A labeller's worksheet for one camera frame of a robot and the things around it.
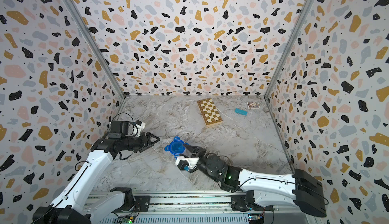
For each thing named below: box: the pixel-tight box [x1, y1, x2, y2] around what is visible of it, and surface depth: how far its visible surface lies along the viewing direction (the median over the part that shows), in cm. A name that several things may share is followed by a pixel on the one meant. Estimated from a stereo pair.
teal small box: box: [234, 107, 248, 116], surface depth 115 cm
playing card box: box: [246, 101, 260, 109], surface depth 119 cm
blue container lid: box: [164, 136, 190, 160], surface depth 82 cm
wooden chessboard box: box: [196, 97, 224, 128], surface depth 112 cm
